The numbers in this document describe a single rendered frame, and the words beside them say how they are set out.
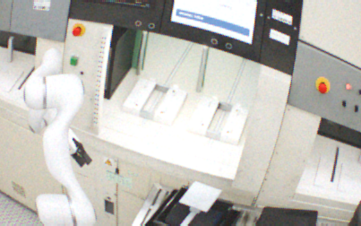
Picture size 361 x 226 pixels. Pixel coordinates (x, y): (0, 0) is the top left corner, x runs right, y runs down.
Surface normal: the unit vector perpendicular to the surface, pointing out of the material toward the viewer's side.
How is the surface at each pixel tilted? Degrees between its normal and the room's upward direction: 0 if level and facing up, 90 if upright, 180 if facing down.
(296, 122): 90
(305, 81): 90
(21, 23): 90
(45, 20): 90
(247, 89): 0
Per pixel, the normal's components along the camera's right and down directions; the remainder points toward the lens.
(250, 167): -0.30, 0.56
